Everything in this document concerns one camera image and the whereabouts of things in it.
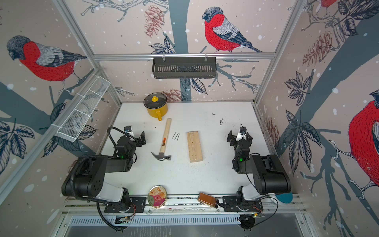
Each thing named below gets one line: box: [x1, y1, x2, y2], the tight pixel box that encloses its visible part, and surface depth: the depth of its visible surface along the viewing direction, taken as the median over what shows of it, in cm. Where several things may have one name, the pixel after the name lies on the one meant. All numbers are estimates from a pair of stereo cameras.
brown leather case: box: [197, 191, 220, 209], surface depth 73 cm
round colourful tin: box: [147, 184, 168, 208], surface depth 75 cm
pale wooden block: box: [186, 130, 203, 163], surface depth 94 cm
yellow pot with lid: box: [143, 91, 169, 121], surface depth 108 cm
